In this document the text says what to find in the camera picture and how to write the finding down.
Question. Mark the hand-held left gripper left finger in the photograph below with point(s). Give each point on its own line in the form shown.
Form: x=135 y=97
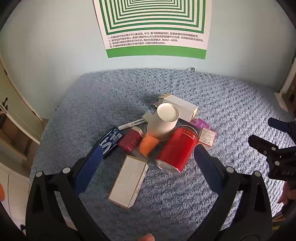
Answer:
x=92 y=162

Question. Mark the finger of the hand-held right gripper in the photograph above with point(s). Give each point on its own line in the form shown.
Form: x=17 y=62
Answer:
x=277 y=124
x=261 y=144

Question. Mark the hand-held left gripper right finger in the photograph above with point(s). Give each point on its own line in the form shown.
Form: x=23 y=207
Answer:
x=205 y=162

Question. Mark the long purple box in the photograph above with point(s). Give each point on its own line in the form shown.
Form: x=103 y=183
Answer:
x=203 y=124

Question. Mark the orange clay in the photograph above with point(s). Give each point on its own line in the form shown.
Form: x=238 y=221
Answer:
x=148 y=144

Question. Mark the person's right hand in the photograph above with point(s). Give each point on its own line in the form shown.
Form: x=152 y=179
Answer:
x=285 y=194

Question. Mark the person's left hand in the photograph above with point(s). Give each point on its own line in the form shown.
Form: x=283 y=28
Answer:
x=146 y=238

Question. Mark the dark blue box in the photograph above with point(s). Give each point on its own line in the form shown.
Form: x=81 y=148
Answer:
x=111 y=141

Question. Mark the red drink can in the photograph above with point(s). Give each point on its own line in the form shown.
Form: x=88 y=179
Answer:
x=178 y=148

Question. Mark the bookshelf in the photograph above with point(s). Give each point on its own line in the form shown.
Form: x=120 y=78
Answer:
x=289 y=92

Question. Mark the beige rectangular box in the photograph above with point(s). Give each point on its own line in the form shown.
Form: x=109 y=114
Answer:
x=128 y=180

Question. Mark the dark red small box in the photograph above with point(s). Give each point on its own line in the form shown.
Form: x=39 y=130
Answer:
x=130 y=141

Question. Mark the white marker pen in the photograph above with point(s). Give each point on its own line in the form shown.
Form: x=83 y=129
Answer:
x=129 y=125

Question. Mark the white paper cup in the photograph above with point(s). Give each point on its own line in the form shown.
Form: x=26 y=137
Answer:
x=161 y=129

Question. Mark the open white carton box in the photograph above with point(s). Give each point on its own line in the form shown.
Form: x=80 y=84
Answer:
x=182 y=106

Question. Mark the folded white card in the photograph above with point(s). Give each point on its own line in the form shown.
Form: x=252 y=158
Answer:
x=148 y=117

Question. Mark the grey-blue textured blanket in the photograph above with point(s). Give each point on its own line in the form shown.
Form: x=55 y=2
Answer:
x=111 y=92

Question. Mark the cream cabinet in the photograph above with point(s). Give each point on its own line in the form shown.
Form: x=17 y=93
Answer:
x=16 y=104

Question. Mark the orange object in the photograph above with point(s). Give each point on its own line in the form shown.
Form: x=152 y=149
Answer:
x=1 y=192

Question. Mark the green striped wall poster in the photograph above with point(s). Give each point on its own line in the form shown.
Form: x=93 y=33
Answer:
x=150 y=23

